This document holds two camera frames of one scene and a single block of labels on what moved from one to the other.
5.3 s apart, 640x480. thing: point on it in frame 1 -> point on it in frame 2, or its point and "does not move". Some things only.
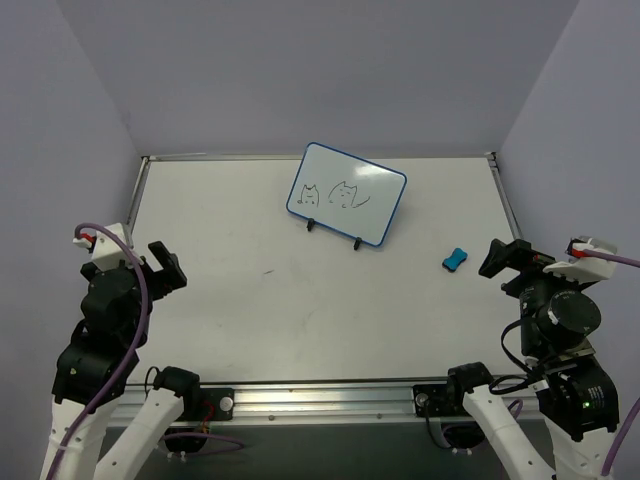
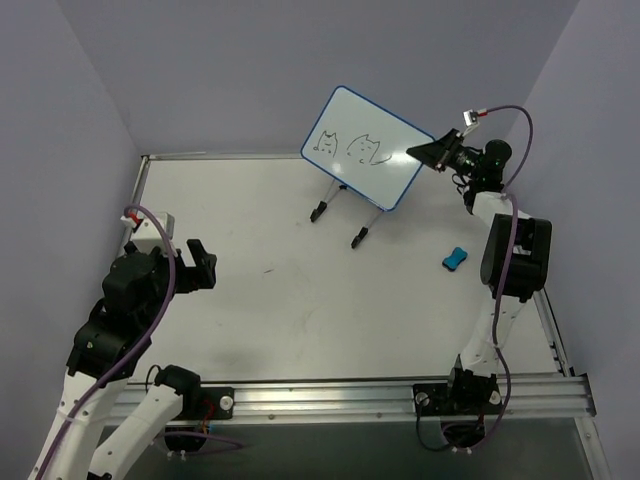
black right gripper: x=516 y=257 -> x=448 y=153
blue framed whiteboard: x=346 y=194 -> x=365 y=147
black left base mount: x=217 y=404 does not move
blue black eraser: x=455 y=260 does not move
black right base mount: x=430 y=400 does not move
